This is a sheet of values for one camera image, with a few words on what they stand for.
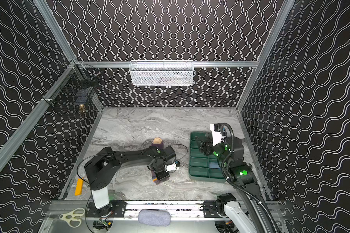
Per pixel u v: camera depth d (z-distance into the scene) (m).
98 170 0.48
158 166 0.68
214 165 0.85
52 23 0.75
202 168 0.88
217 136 0.58
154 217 0.70
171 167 0.78
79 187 0.81
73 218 0.72
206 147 0.60
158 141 1.01
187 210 0.76
